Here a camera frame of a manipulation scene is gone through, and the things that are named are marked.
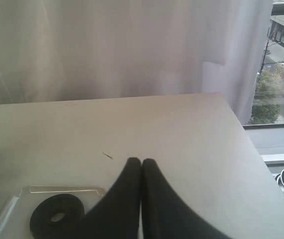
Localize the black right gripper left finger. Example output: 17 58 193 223
83 157 142 239

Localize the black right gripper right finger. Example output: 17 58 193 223
142 158 226 239

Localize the black weight plate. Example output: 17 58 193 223
29 194 84 239

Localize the white rectangular plastic tray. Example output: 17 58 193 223
0 185 106 239

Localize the white sheer curtain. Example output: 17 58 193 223
0 0 273 124

